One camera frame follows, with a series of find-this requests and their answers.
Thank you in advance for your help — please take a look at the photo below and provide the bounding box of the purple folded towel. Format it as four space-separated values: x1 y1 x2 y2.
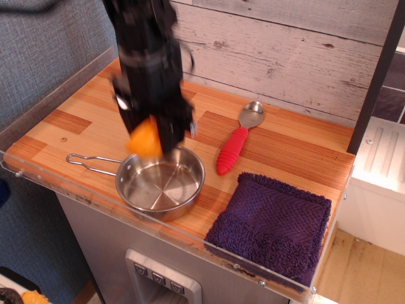
205 172 332 286

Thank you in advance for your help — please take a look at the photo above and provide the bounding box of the white toy sink unit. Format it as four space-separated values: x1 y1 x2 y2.
337 46 405 257

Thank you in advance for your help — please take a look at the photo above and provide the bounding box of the dark wooden post right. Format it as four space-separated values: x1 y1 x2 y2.
347 0 404 155

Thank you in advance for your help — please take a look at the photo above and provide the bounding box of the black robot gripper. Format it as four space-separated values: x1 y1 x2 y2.
112 41 193 154

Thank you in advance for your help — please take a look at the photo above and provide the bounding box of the red handled metal spoon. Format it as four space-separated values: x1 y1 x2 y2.
216 101 265 175

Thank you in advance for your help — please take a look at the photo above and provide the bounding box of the orange object bottom left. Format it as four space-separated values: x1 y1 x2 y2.
21 290 50 304

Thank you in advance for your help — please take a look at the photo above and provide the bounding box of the small steel saucepan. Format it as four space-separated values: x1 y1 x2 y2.
66 146 206 222

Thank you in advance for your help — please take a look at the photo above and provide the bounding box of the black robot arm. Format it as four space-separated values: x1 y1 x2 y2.
103 1 193 154

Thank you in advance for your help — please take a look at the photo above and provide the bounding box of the clear acrylic guard rail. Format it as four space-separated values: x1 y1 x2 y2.
2 146 354 303

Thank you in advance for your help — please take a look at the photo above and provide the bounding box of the grey toy fridge cabinet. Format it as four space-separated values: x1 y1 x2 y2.
58 195 288 303

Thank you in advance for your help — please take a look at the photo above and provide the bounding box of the orange toy fruit half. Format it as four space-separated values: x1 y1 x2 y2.
125 116 163 158

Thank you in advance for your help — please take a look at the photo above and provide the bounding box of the silver dispenser panel with buttons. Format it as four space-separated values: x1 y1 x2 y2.
125 249 203 303

